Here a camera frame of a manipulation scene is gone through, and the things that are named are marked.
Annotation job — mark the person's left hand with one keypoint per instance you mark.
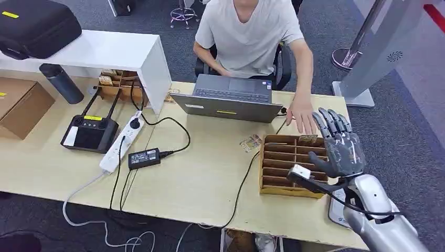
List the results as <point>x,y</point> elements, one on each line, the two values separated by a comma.
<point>302,114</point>

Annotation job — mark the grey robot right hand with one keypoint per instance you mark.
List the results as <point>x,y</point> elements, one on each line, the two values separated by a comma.
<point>344,153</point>

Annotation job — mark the person's right hand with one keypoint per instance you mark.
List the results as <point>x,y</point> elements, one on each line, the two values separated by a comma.
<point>225,72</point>

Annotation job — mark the card with printed face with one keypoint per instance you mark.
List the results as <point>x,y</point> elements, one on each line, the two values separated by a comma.
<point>308,139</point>

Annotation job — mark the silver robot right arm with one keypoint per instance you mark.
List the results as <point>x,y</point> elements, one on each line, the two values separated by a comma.
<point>382,229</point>

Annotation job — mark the grey laptop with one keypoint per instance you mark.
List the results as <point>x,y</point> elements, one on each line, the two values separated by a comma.
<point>226,111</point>

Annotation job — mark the person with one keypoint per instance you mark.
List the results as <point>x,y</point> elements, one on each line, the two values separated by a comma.
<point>247,38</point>

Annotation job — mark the black office chair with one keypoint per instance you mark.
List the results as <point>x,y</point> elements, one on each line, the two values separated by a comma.
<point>283,69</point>

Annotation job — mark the wooden card box with dividers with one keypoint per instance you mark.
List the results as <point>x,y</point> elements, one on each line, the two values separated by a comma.
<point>278,161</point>

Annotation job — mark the clear sleeved card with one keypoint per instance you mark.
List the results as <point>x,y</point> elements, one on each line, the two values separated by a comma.
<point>251,143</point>

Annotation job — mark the white flat device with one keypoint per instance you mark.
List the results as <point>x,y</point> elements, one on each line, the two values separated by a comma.
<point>335,214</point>

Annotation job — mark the chrome stool base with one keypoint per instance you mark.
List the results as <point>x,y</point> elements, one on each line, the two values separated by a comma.
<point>183,14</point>

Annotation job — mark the black round plug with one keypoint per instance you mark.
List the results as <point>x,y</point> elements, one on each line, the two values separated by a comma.
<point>135,124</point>

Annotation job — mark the grey kiosk stand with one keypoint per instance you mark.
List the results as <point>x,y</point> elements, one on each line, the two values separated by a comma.
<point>382,45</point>

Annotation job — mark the wooden card box with cards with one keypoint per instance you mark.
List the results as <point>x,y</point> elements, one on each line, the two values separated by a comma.
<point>113,91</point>

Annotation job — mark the black power adapter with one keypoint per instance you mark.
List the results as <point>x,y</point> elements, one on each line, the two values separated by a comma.
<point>144,158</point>

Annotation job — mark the white cloth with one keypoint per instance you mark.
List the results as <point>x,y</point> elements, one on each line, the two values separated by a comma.
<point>265,242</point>

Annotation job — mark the black bin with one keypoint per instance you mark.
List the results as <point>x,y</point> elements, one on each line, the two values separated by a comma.
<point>123,6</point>

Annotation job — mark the white desk shelf riser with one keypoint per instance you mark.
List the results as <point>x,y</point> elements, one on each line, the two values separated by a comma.
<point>104,52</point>

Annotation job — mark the white power strip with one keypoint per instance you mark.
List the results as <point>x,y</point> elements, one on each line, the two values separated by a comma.
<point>120,147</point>

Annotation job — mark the brown cardboard box with tape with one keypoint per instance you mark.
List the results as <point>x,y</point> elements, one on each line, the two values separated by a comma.
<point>241,241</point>

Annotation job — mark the black remote controller with antennas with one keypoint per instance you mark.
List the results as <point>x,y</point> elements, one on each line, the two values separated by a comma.
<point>88,137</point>

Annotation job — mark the dark grey thermos bottle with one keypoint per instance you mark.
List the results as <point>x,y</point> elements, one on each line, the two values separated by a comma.
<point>62,85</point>

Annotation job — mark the black carry case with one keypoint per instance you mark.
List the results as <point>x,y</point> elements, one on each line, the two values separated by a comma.
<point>36,27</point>

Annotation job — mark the plain brown cardboard box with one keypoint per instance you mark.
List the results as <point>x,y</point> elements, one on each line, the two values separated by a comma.
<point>21,104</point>

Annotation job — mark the chrome stanchion post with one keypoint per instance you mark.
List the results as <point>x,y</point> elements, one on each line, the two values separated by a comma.
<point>342,59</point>

